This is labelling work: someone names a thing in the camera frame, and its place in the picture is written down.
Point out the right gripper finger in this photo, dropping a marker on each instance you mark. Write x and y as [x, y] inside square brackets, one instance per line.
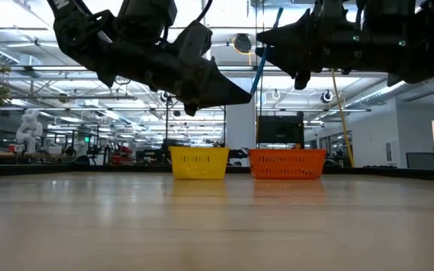
[296, 32]
[296, 60]

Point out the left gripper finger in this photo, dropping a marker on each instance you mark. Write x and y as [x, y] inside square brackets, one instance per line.
[217, 88]

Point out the blue pen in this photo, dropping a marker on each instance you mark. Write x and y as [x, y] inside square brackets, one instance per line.
[262, 64]

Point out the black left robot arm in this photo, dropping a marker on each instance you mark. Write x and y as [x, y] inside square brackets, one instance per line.
[74, 35]

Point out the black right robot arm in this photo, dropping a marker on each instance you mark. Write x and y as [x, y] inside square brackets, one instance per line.
[428, 49]

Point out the black hanging reel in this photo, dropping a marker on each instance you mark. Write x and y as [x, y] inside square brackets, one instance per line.
[164, 96]
[324, 96]

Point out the white column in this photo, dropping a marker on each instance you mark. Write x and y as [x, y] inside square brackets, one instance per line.
[240, 128]

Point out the black computer case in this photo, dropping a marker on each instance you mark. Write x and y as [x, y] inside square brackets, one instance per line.
[280, 130]

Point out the yellow plastic basket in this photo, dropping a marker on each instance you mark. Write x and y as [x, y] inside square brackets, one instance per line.
[198, 162]

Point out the red equipment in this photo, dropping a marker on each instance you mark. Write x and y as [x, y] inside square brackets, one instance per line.
[121, 155]

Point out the orange plastic basket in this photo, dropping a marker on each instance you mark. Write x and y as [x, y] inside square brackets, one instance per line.
[286, 163]

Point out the grey office chair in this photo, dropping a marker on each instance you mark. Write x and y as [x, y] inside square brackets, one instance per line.
[422, 161]

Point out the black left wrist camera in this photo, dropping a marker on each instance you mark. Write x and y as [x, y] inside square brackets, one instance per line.
[145, 19]

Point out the black robot station frame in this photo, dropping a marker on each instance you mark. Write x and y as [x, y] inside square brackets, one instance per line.
[167, 124]

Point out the black aluminium table frame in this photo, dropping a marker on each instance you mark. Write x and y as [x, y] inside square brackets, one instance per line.
[32, 170]

